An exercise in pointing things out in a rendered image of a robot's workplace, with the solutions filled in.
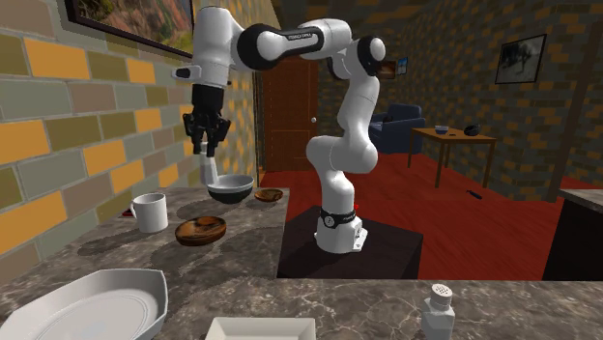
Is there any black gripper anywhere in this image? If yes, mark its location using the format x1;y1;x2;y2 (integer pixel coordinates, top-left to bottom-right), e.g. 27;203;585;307
182;83;233;159

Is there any brown wooden door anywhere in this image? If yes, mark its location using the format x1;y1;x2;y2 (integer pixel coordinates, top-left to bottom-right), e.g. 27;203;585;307
261;56;320;174

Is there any small brown wooden bowl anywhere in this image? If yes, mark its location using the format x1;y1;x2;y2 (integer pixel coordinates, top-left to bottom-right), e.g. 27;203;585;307
253;187;285;204

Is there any white mug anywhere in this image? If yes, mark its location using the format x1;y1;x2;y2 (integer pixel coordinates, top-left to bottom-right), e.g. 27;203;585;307
129;192;170;235

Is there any large brown wooden bowl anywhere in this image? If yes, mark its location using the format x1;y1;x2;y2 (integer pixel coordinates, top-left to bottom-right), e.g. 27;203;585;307
174;215;228;247

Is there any dark blue armchair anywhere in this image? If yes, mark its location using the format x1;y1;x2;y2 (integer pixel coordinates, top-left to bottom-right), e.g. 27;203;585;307
368;102;426;156

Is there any white square plate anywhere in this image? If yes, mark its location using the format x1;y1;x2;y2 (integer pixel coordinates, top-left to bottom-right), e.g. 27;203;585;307
204;316;318;340

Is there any large white octagonal plate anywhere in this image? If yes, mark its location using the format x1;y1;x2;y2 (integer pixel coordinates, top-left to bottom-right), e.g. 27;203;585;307
0;268;170;340

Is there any dark robot stand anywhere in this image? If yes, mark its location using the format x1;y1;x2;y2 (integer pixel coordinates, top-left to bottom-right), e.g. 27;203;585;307
275;204;424;280

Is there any brown wooden side table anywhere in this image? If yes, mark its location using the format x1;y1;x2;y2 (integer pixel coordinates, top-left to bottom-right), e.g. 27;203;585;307
407;123;499;190

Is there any white salt shaker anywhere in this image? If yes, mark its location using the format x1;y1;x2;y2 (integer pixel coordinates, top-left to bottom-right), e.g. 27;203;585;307
419;282;457;340

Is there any dark cabinet with stone top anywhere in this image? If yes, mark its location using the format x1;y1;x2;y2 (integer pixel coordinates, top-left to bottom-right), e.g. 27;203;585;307
541;187;603;283

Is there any framed landscape wall picture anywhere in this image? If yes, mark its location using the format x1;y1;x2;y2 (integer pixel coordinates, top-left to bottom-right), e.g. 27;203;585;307
64;0;196;60

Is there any small orange wall picture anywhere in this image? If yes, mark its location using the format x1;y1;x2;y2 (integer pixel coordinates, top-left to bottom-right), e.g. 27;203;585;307
377;60;398;81

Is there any dark framed wall picture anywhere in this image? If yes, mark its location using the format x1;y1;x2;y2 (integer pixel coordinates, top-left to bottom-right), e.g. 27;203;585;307
494;33;549;85

